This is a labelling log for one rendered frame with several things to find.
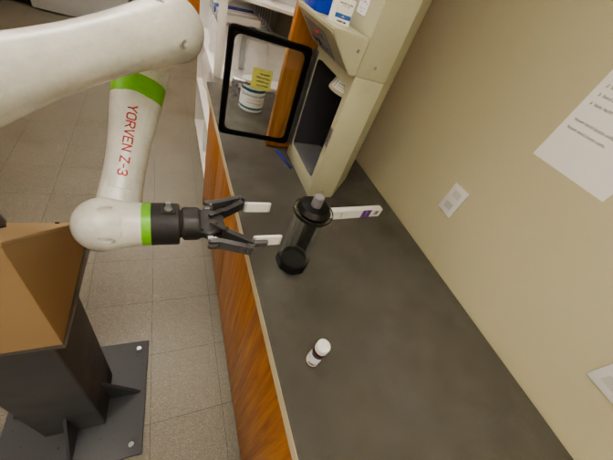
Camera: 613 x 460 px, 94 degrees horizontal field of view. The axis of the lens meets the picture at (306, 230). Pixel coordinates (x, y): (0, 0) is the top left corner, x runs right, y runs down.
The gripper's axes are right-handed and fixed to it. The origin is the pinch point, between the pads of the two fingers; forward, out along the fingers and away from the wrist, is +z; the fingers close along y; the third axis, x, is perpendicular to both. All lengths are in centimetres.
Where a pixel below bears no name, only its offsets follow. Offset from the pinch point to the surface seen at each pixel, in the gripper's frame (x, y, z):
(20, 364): 40, -9, -57
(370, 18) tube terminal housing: -43, 36, 28
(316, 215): -5.8, -3.3, 10.4
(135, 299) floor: 112, 50, -41
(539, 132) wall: -35, 0, 72
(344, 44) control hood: -36, 33, 21
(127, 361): 111, 15, -43
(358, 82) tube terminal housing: -28, 33, 30
